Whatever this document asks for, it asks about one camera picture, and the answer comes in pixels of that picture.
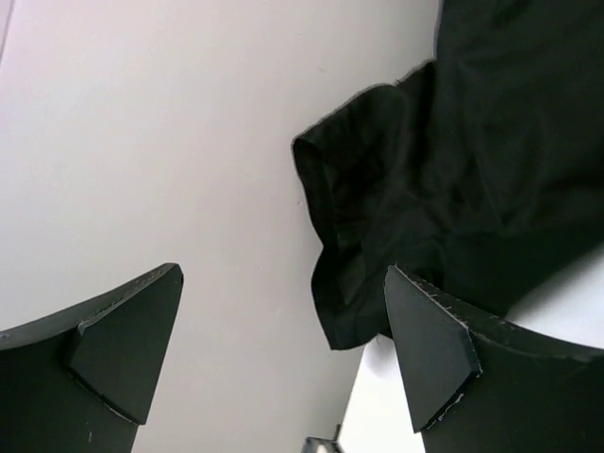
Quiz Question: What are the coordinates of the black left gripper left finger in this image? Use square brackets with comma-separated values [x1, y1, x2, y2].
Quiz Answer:
[1, 263, 184, 452]

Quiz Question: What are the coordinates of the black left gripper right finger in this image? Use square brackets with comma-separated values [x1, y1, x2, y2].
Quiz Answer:
[384, 267, 603, 452]

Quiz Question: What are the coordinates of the black pleated skirt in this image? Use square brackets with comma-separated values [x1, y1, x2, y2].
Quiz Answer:
[293, 1, 603, 350]

